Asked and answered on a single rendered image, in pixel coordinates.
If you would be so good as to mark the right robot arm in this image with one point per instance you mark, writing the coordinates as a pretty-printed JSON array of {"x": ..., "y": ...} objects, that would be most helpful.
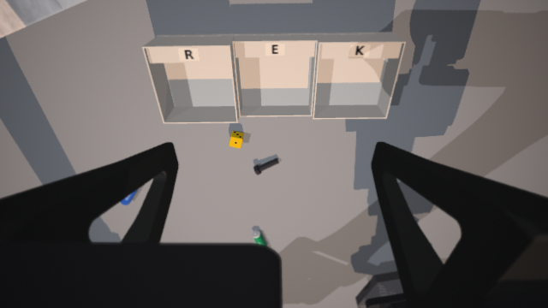
[{"x": 390, "y": 301}]

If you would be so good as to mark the black hex bolt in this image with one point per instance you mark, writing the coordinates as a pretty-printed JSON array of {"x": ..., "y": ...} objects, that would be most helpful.
[{"x": 258, "y": 169}]

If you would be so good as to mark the yellow die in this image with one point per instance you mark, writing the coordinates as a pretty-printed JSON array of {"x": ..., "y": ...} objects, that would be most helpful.
[{"x": 236, "y": 139}]

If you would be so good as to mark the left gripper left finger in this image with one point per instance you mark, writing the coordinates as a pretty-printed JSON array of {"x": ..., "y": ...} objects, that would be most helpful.
[{"x": 63, "y": 211}]

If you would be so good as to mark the row of three labelled bins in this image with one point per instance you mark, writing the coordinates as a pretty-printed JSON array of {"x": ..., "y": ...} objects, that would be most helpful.
[{"x": 273, "y": 74}]

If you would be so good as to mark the green aa battery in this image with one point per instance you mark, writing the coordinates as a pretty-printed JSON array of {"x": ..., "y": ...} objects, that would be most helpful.
[{"x": 258, "y": 238}]

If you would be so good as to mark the blue aa battery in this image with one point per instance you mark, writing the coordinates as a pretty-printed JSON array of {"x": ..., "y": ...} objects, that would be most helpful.
[{"x": 128, "y": 199}]

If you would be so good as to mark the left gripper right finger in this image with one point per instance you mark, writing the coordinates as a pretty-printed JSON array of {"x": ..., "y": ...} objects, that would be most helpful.
[{"x": 503, "y": 249}]

